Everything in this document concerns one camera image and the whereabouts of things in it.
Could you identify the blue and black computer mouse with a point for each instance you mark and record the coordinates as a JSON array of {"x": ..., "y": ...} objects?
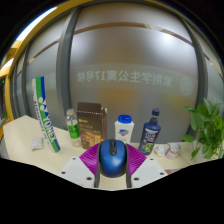
[{"x": 112, "y": 160}]

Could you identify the crumpled white tissue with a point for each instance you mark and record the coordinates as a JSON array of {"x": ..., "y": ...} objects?
[{"x": 160, "y": 150}]

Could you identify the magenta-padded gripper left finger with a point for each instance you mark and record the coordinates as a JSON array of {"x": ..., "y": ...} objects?
[{"x": 78, "y": 171}]

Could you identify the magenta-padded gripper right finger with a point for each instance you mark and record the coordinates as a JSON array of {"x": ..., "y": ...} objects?
[{"x": 148, "y": 171}]

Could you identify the small white jar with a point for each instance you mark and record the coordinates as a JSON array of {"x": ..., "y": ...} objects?
[{"x": 172, "y": 151}]

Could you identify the dark blue pump bottle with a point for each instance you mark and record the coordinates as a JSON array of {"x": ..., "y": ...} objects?
[{"x": 149, "y": 135}]

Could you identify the clear bottle with green label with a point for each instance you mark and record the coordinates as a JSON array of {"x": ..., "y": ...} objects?
[{"x": 73, "y": 130}]

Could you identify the small white wrapped packet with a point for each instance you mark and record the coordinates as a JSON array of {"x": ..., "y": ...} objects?
[{"x": 37, "y": 143}]

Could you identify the brown cracker box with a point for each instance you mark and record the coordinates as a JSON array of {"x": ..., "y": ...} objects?
[{"x": 90, "y": 125}]

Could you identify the green potted plant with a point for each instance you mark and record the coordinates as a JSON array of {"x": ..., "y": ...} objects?
[{"x": 206, "y": 128}]

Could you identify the white green blue shuttlecock tube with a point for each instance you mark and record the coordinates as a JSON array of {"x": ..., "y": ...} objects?
[{"x": 45, "y": 115}]

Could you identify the white bottle with blue cap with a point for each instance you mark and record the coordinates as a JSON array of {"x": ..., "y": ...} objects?
[{"x": 124, "y": 131}]

